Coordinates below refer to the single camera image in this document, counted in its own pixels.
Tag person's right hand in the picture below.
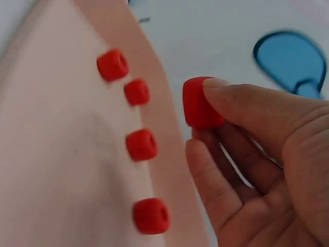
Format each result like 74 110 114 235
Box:
185 78 329 247

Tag red plastic bead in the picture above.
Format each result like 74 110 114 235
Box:
125 129 158 162
182 76 225 129
132 197 171 235
123 78 151 106
96 48 130 82

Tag blue transparent paddle-shaped scoop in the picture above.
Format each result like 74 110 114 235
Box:
252 30 329 99

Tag pink mat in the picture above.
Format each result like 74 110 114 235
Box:
0 0 219 247

